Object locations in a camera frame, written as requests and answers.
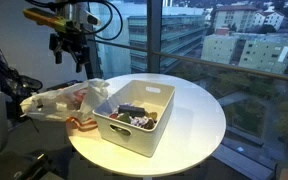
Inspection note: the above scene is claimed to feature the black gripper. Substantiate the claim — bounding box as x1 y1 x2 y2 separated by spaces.
48 30 92 74

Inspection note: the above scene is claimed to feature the black bag on armchair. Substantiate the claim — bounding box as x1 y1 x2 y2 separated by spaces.
0 39 44 99

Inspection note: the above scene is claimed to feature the white plastic basket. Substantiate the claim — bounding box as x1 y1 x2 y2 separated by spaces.
92 79 176 158

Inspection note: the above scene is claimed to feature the green cloth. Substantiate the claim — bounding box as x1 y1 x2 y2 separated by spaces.
117 112 132 125

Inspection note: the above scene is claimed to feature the dark window mullion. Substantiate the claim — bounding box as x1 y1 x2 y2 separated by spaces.
146 0 164 74

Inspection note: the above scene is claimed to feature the round white table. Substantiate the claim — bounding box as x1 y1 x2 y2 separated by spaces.
66 72 227 178

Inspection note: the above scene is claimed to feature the grey window handrail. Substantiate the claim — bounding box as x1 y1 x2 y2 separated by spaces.
87 38 288 85

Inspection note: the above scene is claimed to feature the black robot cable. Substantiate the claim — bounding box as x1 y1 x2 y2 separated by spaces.
25 0 124 41

